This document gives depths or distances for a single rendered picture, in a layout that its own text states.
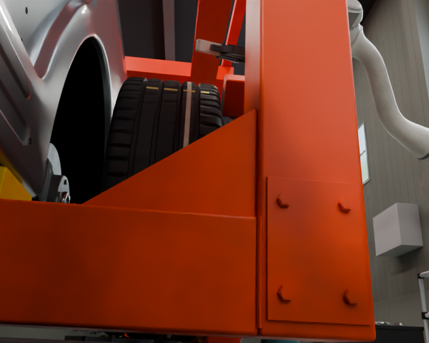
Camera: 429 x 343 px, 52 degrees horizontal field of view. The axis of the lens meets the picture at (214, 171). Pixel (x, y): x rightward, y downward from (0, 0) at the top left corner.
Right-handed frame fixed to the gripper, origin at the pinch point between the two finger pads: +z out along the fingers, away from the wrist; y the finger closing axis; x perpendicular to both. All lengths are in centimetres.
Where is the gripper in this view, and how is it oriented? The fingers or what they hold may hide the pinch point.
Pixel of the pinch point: (208, 47)
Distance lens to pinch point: 122.6
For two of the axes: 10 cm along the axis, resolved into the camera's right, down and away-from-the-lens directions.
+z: -8.7, -0.6, -5.0
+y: -4.9, -0.9, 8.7
